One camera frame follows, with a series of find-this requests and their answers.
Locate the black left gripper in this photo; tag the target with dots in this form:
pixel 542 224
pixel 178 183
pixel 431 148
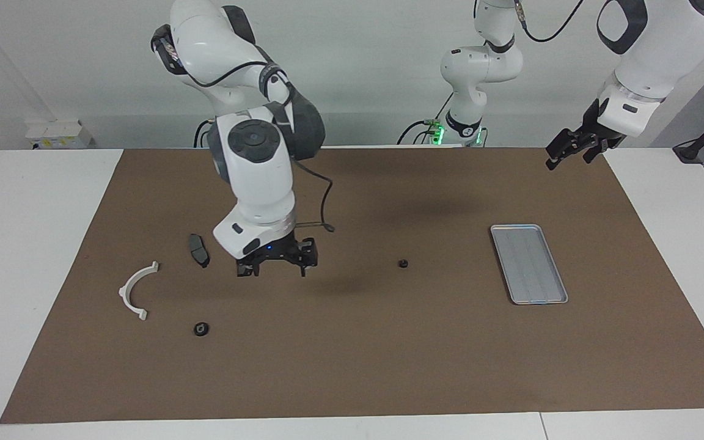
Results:
pixel 593 128

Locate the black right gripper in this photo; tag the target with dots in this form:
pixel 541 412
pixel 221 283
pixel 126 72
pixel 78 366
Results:
pixel 269 250

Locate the large black bearing gear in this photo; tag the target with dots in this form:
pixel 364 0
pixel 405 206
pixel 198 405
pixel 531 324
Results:
pixel 201 329

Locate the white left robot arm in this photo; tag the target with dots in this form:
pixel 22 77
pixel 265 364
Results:
pixel 480 67

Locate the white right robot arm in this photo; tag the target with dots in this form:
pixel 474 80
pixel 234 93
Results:
pixel 260 177

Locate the silver ribbed metal tray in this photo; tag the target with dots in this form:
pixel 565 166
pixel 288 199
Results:
pixel 529 263

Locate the angled dark grey brake pad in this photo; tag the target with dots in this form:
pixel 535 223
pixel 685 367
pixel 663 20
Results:
pixel 198 249

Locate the brown paper table mat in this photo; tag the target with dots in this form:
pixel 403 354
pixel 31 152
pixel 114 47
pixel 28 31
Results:
pixel 388 354

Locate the white semicircular plastic bracket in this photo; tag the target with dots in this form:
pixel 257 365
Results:
pixel 126 293

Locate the white wall socket box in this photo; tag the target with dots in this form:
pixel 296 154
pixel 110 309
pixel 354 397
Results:
pixel 58 135

